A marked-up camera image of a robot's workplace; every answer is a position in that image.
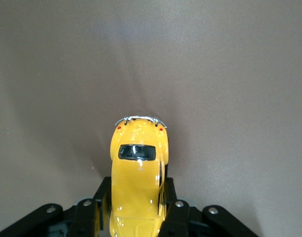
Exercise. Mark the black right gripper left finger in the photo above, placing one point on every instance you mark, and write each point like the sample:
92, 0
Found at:
86, 217

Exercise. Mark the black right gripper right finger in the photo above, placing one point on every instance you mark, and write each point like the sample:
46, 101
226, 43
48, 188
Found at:
176, 217

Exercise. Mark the yellow beetle toy car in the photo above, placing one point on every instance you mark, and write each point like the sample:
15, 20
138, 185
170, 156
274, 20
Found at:
136, 185

